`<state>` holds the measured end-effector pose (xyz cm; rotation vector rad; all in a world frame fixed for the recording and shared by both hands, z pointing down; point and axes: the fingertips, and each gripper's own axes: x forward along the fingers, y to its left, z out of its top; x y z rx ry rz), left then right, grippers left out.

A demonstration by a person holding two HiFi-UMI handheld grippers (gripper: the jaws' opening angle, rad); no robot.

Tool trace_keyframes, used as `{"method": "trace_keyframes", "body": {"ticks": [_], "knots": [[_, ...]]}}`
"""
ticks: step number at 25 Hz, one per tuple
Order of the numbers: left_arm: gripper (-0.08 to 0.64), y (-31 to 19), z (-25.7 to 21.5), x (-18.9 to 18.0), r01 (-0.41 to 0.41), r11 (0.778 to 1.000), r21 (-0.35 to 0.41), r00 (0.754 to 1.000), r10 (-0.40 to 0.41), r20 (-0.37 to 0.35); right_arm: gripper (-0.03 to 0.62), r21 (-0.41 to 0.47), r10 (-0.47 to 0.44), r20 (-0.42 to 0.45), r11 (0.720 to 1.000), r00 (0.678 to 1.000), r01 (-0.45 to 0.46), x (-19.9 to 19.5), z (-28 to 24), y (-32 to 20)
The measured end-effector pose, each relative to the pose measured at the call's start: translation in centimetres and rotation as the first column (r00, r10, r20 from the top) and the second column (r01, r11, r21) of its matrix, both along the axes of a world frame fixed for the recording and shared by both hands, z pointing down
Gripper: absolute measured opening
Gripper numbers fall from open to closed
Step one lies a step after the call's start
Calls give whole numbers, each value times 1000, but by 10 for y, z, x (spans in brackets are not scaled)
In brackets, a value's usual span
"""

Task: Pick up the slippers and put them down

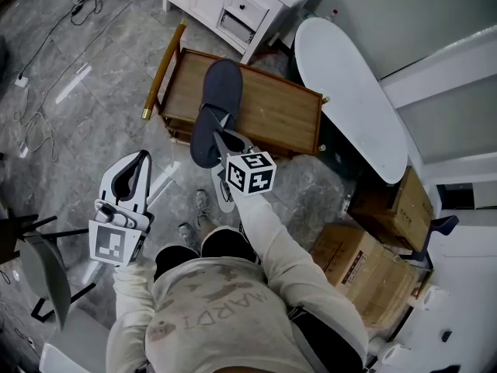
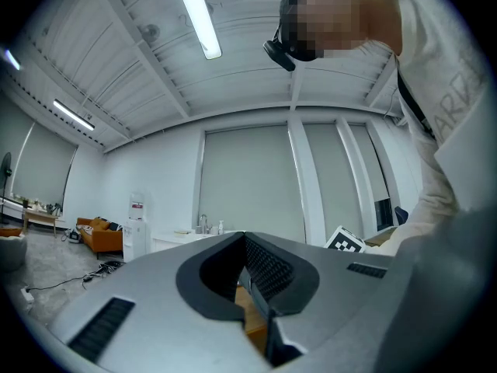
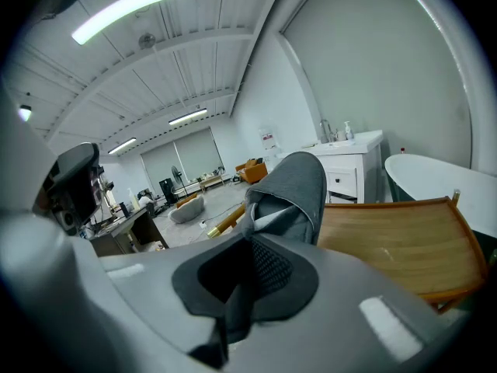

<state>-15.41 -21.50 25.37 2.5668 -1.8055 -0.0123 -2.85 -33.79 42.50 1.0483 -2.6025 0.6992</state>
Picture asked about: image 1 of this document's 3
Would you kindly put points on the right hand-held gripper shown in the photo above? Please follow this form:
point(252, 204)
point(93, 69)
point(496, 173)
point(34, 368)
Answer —
point(250, 173)

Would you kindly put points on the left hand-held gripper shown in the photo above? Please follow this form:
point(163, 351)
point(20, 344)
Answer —
point(106, 243)

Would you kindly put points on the white slipper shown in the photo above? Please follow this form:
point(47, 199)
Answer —
point(221, 196)

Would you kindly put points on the dark grey slipper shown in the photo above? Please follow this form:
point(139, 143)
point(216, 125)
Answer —
point(223, 84)

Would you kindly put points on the person's right forearm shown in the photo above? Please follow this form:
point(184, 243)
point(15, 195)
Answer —
point(272, 247)

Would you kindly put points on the person's left forearm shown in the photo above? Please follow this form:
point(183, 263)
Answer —
point(130, 290)

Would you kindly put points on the wooden three-tier cart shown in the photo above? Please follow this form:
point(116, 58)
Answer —
point(275, 107)

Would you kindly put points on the grey right sneaker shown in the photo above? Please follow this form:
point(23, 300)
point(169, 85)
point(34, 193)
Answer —
point(202, 208)

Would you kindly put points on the grey sneaker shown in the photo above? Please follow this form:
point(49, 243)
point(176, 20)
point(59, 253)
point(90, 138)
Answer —
point(190, 237)
point(202, 208)

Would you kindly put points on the grey left sneaker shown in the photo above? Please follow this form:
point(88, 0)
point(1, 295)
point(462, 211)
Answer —
point(190, 237)

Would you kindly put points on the person's left leg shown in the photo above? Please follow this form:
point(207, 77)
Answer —
point(174, 259)

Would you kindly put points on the person's leg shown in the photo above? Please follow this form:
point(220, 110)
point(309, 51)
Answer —
point(225, 243)
point(174, 259)

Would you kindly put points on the person's right leg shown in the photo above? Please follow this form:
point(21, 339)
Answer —
point(225, 243)

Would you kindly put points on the grey chair with black legs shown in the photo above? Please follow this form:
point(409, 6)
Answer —
point(44, 274)

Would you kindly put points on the white and black bathtub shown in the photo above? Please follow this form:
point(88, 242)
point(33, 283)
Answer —
point(349, 99)

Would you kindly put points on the clear plastic bottle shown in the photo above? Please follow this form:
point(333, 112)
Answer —
point(345, 206)

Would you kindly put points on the white power strip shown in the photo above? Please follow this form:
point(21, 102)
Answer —
point(21, 82)

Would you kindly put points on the labelled cardboard box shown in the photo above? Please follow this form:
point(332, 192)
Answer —
point(341, 251)

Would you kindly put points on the red-capped bottle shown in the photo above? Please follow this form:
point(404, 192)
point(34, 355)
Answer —
point(332, 14)

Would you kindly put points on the person's torso in cream sweater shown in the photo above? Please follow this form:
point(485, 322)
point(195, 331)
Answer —
point(217, 325)

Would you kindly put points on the white curved fixture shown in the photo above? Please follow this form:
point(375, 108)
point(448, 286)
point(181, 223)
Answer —
point(58, 361)

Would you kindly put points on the plain cardboard box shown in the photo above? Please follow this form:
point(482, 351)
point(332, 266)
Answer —
point(407, 208)

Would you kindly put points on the tape-wrapped cardboard box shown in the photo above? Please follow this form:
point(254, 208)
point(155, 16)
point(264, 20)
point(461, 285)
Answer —
point(388, 290)

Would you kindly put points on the blue chair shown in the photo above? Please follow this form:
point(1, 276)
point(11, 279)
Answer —
point(442, 225)

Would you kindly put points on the wooden framed stand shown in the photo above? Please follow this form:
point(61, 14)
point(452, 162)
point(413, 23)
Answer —
point(423, 282)

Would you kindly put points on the white paper roll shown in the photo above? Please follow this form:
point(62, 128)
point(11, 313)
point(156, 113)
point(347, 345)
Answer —
point(431, 297)
point(390, 354)

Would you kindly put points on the small black wall switch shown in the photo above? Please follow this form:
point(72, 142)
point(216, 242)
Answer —
point(446, 336)

